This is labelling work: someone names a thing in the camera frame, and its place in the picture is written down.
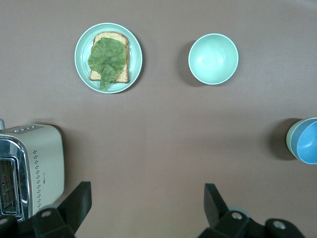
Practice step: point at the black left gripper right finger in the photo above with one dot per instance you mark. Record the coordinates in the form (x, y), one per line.
(214, 205)

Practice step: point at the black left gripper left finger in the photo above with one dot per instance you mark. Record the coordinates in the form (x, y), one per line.
(76, 203)

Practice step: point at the sage green bowl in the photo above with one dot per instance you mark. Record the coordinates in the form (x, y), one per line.
(289, 138)

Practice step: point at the blue bowl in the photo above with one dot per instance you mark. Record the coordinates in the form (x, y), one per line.
(308, 146)

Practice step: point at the mint green bowl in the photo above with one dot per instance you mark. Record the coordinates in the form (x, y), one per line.
(213, 59)

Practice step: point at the cream toaster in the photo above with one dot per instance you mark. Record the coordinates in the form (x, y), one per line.
(47, 158)

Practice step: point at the toast slice under lettuce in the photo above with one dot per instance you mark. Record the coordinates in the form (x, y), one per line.
(121, 77)

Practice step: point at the green lettuce leaf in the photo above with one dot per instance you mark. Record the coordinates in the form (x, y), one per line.
(106, 57)

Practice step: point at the mint green plate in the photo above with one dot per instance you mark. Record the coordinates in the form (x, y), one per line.
(135, 59)

